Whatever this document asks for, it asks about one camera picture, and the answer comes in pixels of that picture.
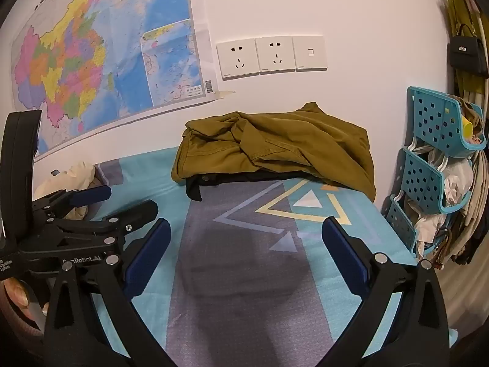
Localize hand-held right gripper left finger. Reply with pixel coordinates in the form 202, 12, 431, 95
44, 218, 172, 367

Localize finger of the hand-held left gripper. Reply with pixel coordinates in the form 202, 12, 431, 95
50, 200, 159, 253
32, 184, 112, 220

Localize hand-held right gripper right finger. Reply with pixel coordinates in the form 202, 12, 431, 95
322, 216, 451, 367

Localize olive green garment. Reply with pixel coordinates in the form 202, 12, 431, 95
171, 102, 377, 202

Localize cream cloth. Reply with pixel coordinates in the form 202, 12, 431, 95
34, 161, 102, 220

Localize black garment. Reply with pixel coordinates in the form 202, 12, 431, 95
185, 168, 306, 202

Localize teal plastic basket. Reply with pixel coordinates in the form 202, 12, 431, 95
406, 86, 487, 159
397, 147, 472, 215
384, 195, 447, 257

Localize teal patterned bed sheet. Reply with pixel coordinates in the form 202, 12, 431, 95
34, 147, 459, 367

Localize beige cloth bag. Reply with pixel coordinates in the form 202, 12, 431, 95
447, 149, 489, 266

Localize white plastic bag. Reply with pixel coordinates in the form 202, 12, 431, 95
428, 149, 474, 209

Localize black handbag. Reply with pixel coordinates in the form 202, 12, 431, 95
447, 23, 489, 77

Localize yellow-green hanging garment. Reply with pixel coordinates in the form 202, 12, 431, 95
445, 0, 489, 96

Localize colourful wall map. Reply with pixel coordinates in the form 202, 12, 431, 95
11, 0, 219, 161

